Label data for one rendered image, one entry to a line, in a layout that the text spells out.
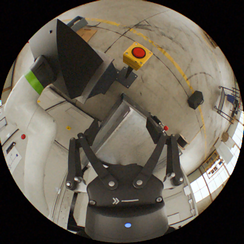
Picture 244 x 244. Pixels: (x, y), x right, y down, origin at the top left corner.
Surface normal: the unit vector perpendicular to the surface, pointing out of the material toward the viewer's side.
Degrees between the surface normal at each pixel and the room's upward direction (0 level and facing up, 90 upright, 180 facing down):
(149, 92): 0
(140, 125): 0
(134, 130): 0
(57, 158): 90
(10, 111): 54
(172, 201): 90
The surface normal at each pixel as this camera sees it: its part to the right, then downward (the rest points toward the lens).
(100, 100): -0.01, 0.45
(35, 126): 0.87, 0.10
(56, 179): 0.59, -0.72
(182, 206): -0.55, -0.75
